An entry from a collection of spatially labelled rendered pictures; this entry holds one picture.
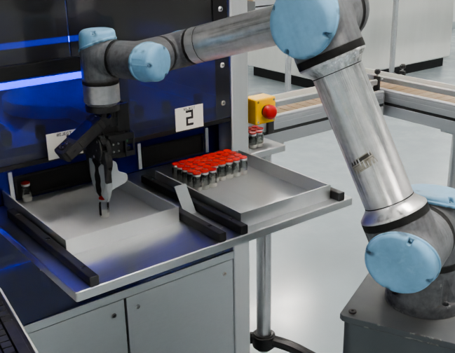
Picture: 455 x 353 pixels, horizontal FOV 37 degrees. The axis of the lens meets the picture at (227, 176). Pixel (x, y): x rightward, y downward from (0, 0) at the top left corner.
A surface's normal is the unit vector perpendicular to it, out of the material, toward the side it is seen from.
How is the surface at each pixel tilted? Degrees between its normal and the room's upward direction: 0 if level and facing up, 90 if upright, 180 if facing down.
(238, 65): 90
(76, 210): 0
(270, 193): 0
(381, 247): 97
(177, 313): 90
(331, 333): 0
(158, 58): 90
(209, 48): 110
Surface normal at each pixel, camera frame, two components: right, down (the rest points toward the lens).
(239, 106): 0.61, 0.26
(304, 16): -0.56, 0.18
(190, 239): -0.02, -0.94
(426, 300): -0.22, 0.04
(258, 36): -0.40, 0.62
